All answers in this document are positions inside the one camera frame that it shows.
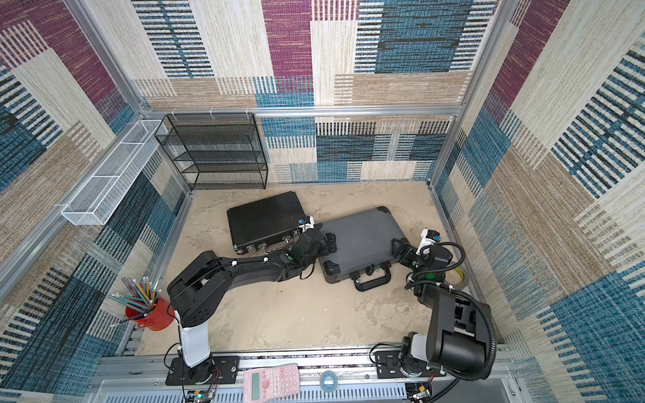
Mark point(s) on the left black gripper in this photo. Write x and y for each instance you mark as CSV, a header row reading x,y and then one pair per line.
x,y
333,245

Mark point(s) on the blue tape roll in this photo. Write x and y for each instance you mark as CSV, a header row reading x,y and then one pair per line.
x,y
328,381

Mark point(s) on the black poker case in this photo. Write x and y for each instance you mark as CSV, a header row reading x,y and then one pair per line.
x,y
259,224

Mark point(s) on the black wire mesh shelf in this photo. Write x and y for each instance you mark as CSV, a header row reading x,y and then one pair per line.
x,y
215,151

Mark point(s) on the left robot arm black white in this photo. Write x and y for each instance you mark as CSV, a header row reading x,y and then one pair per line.
x,y
198,290

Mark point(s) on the grey yellow tape roll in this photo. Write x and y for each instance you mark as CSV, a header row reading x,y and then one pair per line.
x,y
458,278

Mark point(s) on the pink calculator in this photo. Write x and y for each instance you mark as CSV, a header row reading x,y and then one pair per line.
x,y
270,383

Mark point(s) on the white wire mesh basket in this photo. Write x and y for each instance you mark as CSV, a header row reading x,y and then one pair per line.
x,y
100,195

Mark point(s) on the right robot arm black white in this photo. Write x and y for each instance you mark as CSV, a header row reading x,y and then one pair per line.
x,y
461,339

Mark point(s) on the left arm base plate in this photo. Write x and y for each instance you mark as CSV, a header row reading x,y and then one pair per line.
x,y
217,370

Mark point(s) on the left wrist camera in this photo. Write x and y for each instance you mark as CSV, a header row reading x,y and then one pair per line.
x,y
305,224

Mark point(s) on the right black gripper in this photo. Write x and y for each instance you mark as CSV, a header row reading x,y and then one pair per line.
x,y
406,252

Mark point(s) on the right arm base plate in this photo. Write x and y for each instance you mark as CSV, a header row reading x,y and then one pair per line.
x,y
389,365

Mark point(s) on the grey poker case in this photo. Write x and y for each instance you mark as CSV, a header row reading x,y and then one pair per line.
x,y
364,252

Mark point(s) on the red pencil cup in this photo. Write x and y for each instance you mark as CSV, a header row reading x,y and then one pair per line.
x,y
144,305

